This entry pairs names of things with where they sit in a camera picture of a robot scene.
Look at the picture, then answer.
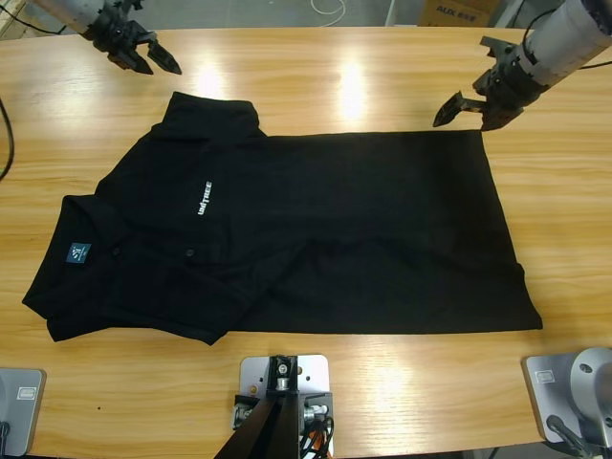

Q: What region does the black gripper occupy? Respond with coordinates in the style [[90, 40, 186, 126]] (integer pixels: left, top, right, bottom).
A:
[[78, 0, 184, 77], [432, 45, 552, 133]]

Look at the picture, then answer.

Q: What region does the black polo shirt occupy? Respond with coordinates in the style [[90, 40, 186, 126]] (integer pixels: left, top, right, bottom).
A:
[[21, 90, 545, 346]]

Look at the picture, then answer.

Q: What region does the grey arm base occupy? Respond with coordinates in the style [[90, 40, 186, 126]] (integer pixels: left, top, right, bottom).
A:
[[0, 366, 48, 458], [520, 346, 612, 448]]

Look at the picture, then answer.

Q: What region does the brown cardboard box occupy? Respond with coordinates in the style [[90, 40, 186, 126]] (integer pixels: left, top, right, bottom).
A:
[[419, 0, 501, 28]]

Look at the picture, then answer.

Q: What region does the white furniture leg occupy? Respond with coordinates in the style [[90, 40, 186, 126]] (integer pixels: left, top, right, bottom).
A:
[[494, 0, 527, 29]]

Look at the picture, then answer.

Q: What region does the wooden crate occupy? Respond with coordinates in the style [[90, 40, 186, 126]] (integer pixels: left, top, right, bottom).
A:
[[0, 0, 49, 42]]

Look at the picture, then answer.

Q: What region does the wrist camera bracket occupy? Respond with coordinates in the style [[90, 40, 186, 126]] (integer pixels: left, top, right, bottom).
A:
[[480, 35, 518, 62]]

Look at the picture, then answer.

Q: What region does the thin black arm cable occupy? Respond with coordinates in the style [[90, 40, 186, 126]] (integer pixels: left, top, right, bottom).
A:
[[522, 0, 612, 71], [0, 9, 68, 182]]

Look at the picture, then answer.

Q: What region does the white floor cable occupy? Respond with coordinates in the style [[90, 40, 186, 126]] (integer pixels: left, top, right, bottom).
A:
[[310, 0, 346, 24]]

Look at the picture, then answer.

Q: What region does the white mount block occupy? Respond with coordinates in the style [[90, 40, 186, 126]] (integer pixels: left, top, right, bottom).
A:
[[238, 353, 334, 459]]

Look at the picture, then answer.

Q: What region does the orange cable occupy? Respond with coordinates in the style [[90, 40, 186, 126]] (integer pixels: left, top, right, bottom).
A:
[[305, 427, 334, 459]]

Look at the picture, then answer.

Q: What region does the black cable bundle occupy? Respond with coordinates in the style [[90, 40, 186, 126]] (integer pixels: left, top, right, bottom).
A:
[[298, 414, 336, 458]]

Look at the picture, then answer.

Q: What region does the dark camera post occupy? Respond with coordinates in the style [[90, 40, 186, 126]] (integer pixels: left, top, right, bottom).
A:
[[212, 353, 301, 459]]

